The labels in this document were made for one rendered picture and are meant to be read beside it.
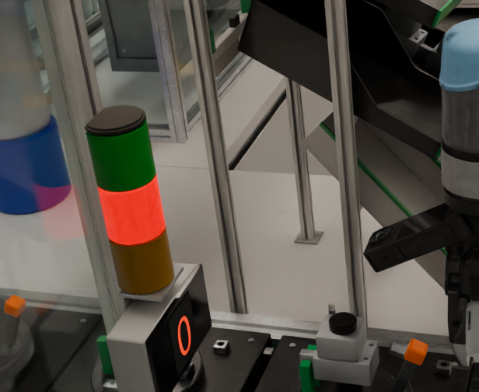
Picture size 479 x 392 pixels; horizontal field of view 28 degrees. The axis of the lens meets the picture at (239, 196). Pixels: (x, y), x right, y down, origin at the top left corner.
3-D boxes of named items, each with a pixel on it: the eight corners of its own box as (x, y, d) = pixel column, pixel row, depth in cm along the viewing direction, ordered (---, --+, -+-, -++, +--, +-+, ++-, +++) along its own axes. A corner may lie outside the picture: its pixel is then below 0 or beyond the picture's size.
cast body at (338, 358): (379, 362, 108) (376, 310, 105) (371, 387, 105) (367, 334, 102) (307, 353, 111) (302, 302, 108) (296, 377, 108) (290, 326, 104)
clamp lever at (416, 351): (406, 392, 108) (429, 344, 103) (402, 404, 106) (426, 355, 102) (375, 379, 108) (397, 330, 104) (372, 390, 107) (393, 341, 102)
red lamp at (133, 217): (174, 217, 84) (166, 166, 82) (151, 247, 80) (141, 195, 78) (123, 213, 86) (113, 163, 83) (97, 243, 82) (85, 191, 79)
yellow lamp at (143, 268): (183, 265, 86) (175, 218, 84) (161, 297, 82) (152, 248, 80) (132, 260, 88) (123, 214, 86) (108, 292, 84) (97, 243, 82)
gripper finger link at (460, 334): (463, 353, 96) (463, 278, 91) (447, 351, 96) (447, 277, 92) (470, 325, 99) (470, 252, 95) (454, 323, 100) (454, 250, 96)
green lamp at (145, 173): (166, 165, 82) (156, 112, 79) (141, 194, 78) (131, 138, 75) (113, 162, 83) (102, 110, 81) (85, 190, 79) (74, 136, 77)
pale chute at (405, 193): (487, 250, 132) (510, 233, 129) (455, 302, 123) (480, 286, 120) (342, 101, 133) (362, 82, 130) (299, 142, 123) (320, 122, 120)
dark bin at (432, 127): (471, 115, 124) (496, 68, 119) (436, 161, 114) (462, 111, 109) (284, 15, 130) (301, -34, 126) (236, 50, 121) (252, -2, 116)
